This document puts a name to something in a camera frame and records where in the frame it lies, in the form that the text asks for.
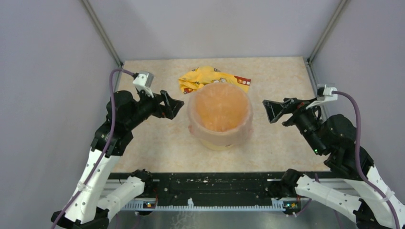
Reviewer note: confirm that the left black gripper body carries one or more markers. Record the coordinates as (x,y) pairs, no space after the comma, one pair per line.
(147,106)

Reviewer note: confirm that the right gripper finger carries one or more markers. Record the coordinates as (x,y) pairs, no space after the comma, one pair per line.
(295,103)
(275,110)

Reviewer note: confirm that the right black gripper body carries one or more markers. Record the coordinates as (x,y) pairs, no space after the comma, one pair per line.
(305,120)

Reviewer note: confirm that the yellow printed wrapper bag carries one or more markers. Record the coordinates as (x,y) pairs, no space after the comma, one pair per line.
(203,75)

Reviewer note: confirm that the translucent pink plastic bag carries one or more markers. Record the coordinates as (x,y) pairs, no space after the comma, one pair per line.
(220,113)

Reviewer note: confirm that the yellow trash bin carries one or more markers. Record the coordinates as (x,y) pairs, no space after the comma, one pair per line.
(215,147)

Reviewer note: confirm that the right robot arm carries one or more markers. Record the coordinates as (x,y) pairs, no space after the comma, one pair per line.
(375,205)

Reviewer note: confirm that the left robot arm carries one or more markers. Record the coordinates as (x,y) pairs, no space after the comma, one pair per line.
(87,209)

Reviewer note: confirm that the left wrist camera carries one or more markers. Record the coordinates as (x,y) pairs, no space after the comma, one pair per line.
(142,82)

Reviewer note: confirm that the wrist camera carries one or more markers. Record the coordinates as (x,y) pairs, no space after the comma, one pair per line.
(142,82)
(325,93)

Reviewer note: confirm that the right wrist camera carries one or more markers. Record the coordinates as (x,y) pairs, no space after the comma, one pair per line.
(325,93)

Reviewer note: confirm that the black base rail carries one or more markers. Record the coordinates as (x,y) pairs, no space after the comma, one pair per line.
(222,189)

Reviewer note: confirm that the grey cable duct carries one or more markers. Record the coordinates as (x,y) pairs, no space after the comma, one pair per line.
(149,206)

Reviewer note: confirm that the right aluminium frame post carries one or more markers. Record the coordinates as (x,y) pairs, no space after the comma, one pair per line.
(328,30)

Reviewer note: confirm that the aluminium frame post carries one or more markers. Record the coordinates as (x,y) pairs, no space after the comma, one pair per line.
(101,32)
(328,30)

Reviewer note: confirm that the left aluminium frame post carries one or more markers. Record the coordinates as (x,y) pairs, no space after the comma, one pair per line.
(101,32)

